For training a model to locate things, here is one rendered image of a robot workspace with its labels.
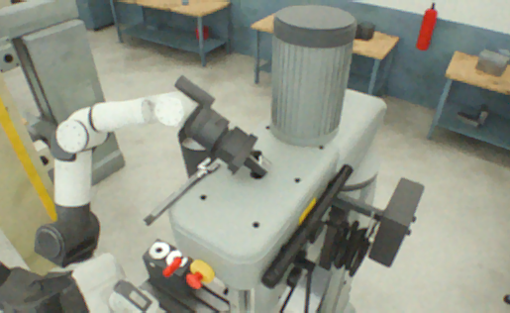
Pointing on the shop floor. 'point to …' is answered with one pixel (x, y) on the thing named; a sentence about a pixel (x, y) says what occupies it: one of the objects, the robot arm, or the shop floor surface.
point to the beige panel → (10, 164)
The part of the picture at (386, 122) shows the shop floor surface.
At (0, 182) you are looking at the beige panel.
